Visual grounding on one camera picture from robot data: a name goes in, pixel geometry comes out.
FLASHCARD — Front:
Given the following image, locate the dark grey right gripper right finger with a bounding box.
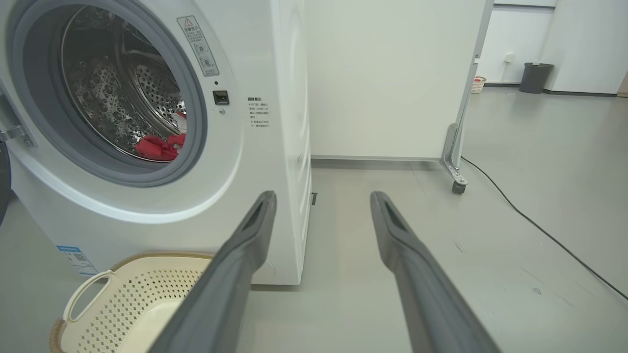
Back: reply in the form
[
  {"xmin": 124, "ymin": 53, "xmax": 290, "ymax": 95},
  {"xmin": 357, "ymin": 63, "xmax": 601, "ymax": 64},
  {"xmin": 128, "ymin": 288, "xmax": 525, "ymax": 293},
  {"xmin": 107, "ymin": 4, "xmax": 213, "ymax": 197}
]
[{"xmin": 370, "ymin": 190, "xmax": 502, "ymax": 353}]

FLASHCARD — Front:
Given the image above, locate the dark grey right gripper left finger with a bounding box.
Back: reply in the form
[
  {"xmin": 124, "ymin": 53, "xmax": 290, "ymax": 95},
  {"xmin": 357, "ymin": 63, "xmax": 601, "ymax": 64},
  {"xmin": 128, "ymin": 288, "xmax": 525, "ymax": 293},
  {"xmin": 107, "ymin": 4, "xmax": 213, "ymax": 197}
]
[{"xmin": 150, "ymin": 190, "xmax": 278, "ymax": 353}]

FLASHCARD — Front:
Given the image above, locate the red jersey with number print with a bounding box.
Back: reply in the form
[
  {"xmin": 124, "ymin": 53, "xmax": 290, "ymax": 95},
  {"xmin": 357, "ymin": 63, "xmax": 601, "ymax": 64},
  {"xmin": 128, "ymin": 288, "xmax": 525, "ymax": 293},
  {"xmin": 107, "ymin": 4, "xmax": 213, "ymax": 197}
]
[{"xmin": 135, "ymin": 135, "xmax": 180, "ymax": 161}]

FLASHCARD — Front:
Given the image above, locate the dark round glass washer door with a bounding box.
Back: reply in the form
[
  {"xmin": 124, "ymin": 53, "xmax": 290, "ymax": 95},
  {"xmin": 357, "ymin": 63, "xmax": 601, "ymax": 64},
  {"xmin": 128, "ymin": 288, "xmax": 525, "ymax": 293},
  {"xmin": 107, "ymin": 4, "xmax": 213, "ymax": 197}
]
[{"xmin": 0, "ymin": 142, "xmax": 11, "ymax": 226}]

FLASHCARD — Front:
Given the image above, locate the cream perforated laundry basket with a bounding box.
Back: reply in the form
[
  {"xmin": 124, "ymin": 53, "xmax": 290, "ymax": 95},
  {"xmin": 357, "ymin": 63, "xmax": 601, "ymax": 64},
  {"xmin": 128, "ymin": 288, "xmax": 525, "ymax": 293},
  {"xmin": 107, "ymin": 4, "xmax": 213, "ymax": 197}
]
[{"xmin": 49, "ymin": 252, "xmax": 216, "ymax": 353}]

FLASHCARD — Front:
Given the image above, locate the white washing machine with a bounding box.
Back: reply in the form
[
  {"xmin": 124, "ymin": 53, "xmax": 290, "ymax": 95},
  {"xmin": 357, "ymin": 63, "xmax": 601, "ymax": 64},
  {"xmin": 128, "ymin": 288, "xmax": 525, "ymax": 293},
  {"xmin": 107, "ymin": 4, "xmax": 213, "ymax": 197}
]
[{"xmin": 0, "ymin": 0, "xmax": 313, "ymax": 286}]

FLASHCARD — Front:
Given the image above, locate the stainless steel washing machine drum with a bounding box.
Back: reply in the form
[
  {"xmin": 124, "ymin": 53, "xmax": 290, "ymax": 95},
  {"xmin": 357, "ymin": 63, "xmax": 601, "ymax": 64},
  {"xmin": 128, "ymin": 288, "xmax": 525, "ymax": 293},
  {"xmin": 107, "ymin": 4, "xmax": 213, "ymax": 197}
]
[{"xmin": 60, "ymin": 5, "xmax": 188, "ymax": 162}]

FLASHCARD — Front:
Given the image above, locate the blue white energy label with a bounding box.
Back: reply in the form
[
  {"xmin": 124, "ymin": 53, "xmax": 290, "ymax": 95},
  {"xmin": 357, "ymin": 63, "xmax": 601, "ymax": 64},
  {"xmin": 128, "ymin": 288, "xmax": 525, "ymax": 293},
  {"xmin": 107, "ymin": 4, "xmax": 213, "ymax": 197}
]
[{"xmin": 56, "ymin": 245, "xmax": 99, "ymax": 277}]

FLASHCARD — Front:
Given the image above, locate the black text instruction label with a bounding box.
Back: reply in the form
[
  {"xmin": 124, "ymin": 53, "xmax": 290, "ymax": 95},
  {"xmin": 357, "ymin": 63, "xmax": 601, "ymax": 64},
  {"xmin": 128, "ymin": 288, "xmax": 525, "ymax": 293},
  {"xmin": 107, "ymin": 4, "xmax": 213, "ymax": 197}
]
[{"xmin": 247, "ymin": 97, "xmax": 271, "ymax": 129}]

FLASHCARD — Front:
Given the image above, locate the white partition board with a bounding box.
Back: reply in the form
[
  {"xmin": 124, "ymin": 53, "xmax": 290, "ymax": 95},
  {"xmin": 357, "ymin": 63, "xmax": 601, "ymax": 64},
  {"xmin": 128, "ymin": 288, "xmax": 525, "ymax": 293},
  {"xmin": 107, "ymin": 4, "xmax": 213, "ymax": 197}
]
[{"xmin": 305, "ymin": 0, "xmax": 495, "ymax": 186}]

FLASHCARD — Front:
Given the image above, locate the dark grey trash bin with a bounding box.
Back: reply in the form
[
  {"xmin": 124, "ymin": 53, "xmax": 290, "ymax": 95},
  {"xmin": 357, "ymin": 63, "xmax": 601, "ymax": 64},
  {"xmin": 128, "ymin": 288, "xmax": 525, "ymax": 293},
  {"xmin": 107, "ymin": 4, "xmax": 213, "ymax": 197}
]
[{"xmin": 519, "ymin": 62, "xmax": 555, "ymax": 94}]

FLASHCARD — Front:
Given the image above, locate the white warning sticker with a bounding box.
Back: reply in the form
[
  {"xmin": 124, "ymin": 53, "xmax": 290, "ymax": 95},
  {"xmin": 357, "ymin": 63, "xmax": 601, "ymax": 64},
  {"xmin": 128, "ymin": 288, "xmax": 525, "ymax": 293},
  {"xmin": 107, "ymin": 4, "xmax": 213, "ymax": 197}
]
[{"xmin": 177, "ymin": 16, "xmax": 220, "ymax": 77}]

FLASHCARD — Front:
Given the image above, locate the black floor cable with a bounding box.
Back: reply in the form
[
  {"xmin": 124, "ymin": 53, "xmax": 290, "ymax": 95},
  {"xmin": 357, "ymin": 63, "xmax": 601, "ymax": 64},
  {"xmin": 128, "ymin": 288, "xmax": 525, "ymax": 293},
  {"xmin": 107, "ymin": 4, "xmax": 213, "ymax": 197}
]
[{"xmin": 461, "ymin": 156, "xmax": 628, "ymax": 301}]

